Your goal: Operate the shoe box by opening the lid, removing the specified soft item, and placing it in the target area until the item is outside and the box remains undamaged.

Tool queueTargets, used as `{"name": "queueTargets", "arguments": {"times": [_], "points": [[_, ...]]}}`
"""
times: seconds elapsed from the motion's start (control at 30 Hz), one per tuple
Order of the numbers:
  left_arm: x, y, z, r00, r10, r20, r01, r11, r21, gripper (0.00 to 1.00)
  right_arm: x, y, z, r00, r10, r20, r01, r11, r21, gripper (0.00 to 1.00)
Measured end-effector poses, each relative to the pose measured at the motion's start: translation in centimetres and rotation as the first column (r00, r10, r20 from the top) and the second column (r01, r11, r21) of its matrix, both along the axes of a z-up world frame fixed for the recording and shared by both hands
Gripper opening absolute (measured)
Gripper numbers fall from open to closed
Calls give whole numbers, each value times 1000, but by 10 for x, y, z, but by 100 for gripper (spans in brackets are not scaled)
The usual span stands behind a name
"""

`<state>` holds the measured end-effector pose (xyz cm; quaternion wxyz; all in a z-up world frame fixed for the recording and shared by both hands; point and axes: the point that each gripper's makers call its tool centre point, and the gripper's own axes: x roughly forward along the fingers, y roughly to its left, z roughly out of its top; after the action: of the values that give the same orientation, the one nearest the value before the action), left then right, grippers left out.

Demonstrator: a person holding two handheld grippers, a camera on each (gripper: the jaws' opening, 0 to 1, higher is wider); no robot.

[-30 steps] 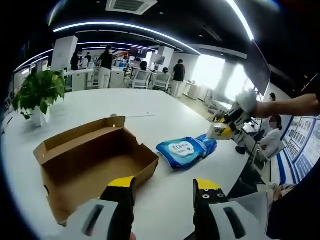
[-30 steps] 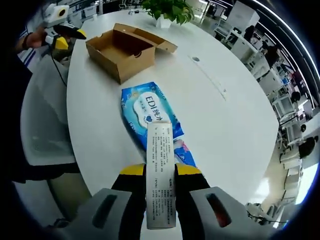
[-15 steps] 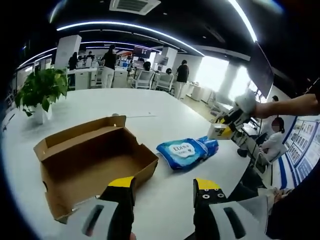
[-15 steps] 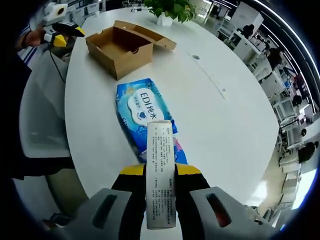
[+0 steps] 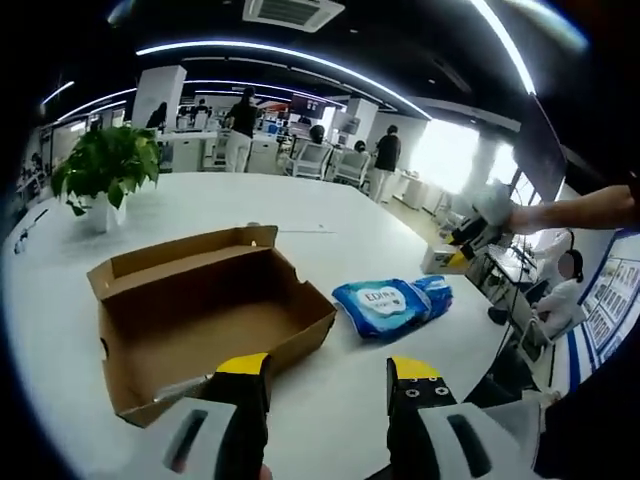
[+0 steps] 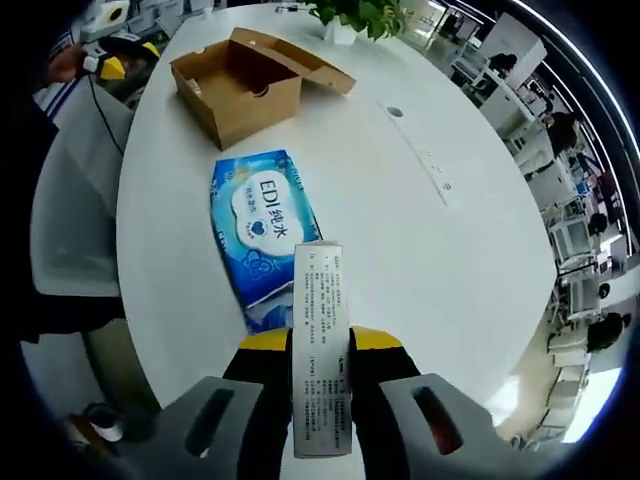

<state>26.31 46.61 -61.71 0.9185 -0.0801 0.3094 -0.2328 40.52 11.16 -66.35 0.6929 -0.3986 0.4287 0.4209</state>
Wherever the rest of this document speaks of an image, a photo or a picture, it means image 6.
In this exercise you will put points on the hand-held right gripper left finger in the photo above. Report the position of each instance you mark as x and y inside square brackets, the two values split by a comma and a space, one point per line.
[250, 410]

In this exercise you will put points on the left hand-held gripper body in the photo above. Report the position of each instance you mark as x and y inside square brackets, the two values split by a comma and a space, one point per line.
[102, 22]

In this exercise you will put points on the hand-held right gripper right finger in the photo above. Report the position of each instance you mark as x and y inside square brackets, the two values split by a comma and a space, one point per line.
[385, 400]

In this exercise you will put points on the white blue medicine box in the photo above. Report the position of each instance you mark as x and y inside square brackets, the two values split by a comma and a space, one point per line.
[322, 350]

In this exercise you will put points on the brown cardboard shoe box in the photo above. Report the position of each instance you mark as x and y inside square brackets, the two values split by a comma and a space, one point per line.
[250, 110]

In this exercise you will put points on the blue wet wipes pack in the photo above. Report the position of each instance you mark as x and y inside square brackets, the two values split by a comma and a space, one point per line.
[260, 200]

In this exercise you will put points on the person's left hand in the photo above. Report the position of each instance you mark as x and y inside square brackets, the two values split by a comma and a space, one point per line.
[67, 62]

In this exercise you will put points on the black object with white spot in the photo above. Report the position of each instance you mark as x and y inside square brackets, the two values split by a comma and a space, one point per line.
[115, 420]

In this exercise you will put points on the grey chair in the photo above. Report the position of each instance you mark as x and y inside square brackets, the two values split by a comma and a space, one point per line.
[75, 215]

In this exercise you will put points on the green potted plant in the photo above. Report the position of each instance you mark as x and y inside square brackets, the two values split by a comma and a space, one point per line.
[360, 15]

